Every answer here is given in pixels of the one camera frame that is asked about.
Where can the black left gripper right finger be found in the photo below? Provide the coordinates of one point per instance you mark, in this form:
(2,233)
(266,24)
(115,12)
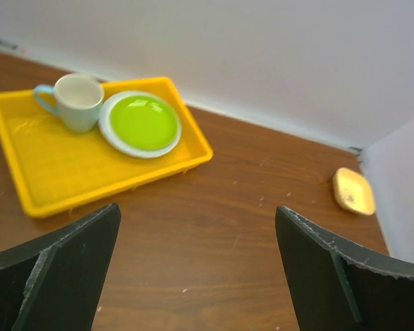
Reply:
(337,284)

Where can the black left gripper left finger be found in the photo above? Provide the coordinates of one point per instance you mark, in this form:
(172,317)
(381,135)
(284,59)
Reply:
(54,282)

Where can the light blue ceramic mug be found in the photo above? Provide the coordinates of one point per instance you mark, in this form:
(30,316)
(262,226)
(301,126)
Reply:
(75,98)

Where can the yellow plastic tray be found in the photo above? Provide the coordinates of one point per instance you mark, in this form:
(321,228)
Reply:
(55,170)

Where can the small yellow square dish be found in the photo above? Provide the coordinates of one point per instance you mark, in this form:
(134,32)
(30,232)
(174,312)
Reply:
(353,192)

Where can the green plate white rim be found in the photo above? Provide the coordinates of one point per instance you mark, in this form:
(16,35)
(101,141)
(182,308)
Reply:
(140,124)

